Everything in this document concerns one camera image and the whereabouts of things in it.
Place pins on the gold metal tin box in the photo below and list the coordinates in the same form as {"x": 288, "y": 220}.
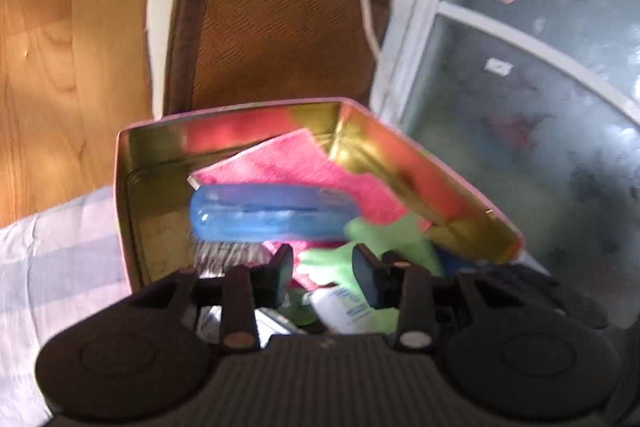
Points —
{"x": 150, "y": 187}

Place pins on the blue translucent brush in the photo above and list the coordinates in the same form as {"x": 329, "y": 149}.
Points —
{"x": 270, "y": 212}

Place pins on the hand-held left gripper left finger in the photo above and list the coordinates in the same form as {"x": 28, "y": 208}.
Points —
{"x": 272, "y": 274}

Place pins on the striped bed sheet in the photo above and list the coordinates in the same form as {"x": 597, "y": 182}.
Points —
{"x": 45, "y": 287}

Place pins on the frosted glass window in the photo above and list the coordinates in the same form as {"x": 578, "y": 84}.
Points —
{"x": 525, "y": 82}

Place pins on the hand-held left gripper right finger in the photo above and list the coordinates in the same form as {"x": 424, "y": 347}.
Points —
{"x": 367, "y": 277}

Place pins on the white tube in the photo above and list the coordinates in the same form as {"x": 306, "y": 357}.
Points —
{"x": 342, "y": 307}

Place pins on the wooden panel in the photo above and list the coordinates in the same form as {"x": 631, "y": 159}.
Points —
{"x": 60, "y": 57}

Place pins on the pink towel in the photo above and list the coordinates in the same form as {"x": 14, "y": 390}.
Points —
{"x": 310, "y": 167}

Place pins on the green cloth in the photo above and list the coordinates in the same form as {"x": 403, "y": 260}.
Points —
{"x": 395, "y": 237}

